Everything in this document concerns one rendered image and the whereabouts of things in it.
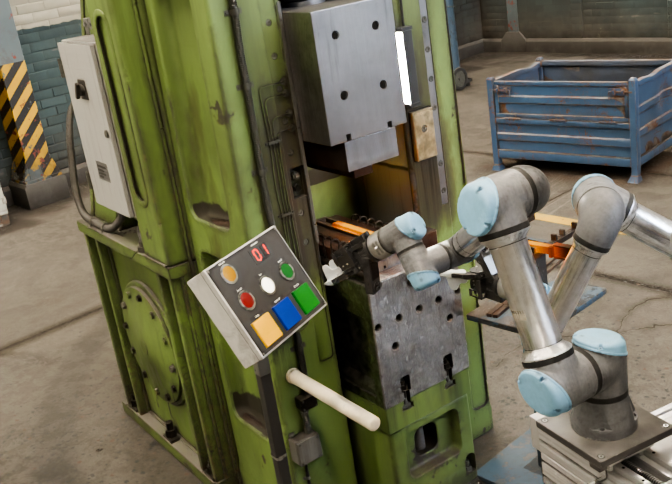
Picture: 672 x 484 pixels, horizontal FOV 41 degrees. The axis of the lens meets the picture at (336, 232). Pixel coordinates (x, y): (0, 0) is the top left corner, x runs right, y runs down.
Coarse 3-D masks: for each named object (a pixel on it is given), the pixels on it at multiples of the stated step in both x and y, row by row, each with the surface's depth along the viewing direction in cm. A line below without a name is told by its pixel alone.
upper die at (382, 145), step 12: (384, 132) 281; (312, 144) 288; (348, 144) 274; (360, 144) 276; (372, 144) 279; (384, 144) 282; (396, 144) 285; (312, 156) 291; (324, 156) 285; (336, 156) 279; (348, 156) 275; (360, 156) 277; (372, 156) 280; (384, 156) 283; (336, 168) 281; (348, 168) 276
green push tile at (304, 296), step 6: (306, 282) 258; (300, 288) 255; (306, 288) 257; (294, 294) 253; (300, 294) 254; (306, 294) 256; (312, 294) 258; (300, 300) 253; (306, 300) 255; (312, 300) 257; (318, 300) 258; (300, 306) 253; (306, 306) 254; (312, 306) 256; (306, 312) 253
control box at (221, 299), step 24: (264, 240) 255; (216, 264) 238; (240, 264) 244; (264, 264) 251; (288, 264) 257; (192, 288) 238; (216, 288) 234; (240, 288) 240; (288, 288) 253; (312, 288) 260; (216, 312) 237; (240, 312) 236; (264, 312) 242; (312, 312) 256; (240, 336) 236; (288, 336) 245; (240, 360) 239
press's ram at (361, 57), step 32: (352, 0) 272; (384, 0) 271; (288, 32) 270; (320, 32) 260; (352, 32) 267; (384, 32) 273; (320, 64) 262; (352, 64) 269; (384, 64) 276; (320, 96) 266; (352, 96) 271; (384, 96) 278; (320, 128) 272; (352, 128) 274; (384, 128) 281
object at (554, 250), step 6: (528, 240) 287; (534, 246) 283; (540, 246) 281; (546, 246) 280; (552, 246) 278; (558, 246) 276; (564, 246) 275; (570, 246) 274; (540, 252) 282; (546, 252) 280; (552, 252) 278; (558, 252) 278; (564, 252) 276; (558, 258) 278; (564, 258) 276
